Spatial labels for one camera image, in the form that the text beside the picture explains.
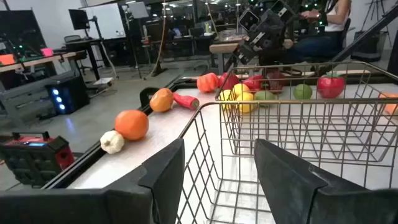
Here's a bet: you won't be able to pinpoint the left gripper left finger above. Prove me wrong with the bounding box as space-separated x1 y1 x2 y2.
0 138 187 224

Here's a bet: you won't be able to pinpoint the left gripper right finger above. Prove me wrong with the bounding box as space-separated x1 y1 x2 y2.
254 138 398 224

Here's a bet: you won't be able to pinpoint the metal wire basket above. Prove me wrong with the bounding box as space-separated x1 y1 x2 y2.
215 60 398 162
175 98 398 224

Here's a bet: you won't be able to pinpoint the dark purple plum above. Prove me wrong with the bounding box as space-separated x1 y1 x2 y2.
266 70 286 94

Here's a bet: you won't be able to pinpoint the dark red apple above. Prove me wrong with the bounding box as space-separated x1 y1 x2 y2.
242 74 265 92

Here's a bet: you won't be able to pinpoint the yellow-orange citrus fruit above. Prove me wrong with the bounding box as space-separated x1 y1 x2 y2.
232 83 251 96

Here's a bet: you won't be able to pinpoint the red bell pepper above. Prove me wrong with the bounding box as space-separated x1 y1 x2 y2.
218 72 240 91

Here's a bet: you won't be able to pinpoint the green avocado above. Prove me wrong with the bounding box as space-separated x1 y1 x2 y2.
254 90 277 108

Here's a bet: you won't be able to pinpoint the white garlic bulb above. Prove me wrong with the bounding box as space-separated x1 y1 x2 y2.
99 129 126 155

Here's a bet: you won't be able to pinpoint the green lime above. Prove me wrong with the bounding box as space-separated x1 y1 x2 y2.
292 83 313 101

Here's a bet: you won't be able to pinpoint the yellow lemon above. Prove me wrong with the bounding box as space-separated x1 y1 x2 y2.
235 92 255 114
218 89 234 111

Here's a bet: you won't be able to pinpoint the orange-red bell pepper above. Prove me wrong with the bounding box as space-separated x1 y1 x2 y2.
196 72 220 93

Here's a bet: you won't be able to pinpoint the red tomato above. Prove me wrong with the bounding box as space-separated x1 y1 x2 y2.
316 72 346 100

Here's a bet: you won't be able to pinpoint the large orange fruit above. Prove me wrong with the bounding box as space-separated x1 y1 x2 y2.
114 109 150 141

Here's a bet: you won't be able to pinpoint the red chili pepper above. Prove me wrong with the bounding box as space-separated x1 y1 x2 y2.
172 92 200 111

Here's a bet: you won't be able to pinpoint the long orange pepper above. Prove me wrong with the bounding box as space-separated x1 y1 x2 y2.
377 91 398 116

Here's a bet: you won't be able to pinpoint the orange lumpy round vegetable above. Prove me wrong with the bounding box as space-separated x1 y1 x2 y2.
149 88 175 113

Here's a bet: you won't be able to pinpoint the light wooden table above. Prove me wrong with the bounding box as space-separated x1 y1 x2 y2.
208 42 249 75

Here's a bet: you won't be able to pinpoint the person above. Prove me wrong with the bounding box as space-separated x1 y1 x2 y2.
284 0 354 65

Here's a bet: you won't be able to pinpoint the red black power station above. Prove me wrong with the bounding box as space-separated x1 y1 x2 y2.
0 130 76 189

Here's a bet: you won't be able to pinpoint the black office chair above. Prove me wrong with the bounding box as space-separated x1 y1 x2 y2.
63 34 83 63
340 17 352 50

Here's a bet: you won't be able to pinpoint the black round bin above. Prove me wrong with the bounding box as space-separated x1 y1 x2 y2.
350 30 386 62

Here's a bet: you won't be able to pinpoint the black tripod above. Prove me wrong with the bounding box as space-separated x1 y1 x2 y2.
360 0 393 24

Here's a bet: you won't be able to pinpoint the black computer tower blue lights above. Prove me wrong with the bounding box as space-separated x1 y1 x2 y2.
44 74 91 116

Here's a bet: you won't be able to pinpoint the wooden desk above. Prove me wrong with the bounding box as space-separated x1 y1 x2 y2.
0 51 85 74

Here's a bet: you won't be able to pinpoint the whiteboard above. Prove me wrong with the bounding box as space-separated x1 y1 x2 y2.
83 2 127 40

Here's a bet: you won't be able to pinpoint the black desk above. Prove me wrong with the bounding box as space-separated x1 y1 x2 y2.
64 37 105 81

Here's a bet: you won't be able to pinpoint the orange box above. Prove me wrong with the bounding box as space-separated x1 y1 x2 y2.
0 54 16 66

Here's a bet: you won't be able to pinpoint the black computer monitor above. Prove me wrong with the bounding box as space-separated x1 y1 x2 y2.
68 8 91 31

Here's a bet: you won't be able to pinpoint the large black panel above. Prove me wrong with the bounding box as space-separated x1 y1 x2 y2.
0 9 47 58

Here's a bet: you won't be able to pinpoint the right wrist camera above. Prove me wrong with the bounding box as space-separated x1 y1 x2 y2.
238 8 261 32

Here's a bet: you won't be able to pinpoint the black aluminium table frame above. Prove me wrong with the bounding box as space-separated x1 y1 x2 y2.
40 70 398 190

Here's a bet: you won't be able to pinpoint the black slanted frame strut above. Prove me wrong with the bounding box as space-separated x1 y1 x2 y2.
329 4 398 65

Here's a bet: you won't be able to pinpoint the tan hanging cord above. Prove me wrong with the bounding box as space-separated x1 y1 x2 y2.
146 0 169 78

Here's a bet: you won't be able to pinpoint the black frame bracket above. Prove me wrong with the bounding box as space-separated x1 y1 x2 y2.
139 86 161 110

